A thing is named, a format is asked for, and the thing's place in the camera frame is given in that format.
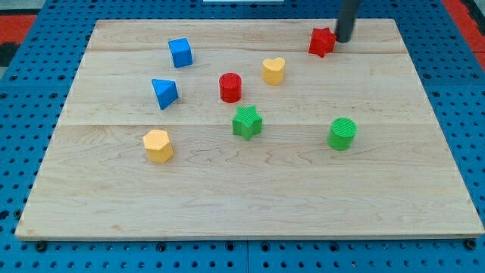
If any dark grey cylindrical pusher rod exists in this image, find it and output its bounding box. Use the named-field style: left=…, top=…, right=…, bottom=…
left=335, top=0, right=361, bottom=42

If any red star block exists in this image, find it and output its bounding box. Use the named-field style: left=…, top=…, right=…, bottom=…
left=308, top=27, right=336, bottom=58

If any yellow heart block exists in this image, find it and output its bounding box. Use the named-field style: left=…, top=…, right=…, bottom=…
left=261, top=58, right=286, bottom=86

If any green cylinder block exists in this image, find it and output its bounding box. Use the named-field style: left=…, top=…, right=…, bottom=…
left=327, top=117, right=358, bottom=151

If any red cylinder block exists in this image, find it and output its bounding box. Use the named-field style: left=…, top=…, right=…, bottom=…
left=219, top=72, right=242, bottom=103

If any green star block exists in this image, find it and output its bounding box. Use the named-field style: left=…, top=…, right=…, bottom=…
left=232, top=105, right=262, bottom=141

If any blue cube block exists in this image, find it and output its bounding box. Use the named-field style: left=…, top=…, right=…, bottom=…
left=168, top=38, right=192, bottom=68

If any light wooden board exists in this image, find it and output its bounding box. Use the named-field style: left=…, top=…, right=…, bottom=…
left=15, top=19, right=484, bottom=241

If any blue triangle block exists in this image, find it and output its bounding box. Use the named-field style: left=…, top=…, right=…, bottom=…
left=152, top=79, right=179, bottom=110

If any yellow hexagon block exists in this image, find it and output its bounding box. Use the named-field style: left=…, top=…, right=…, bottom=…
left=142, top=130, right=174, bottom=163

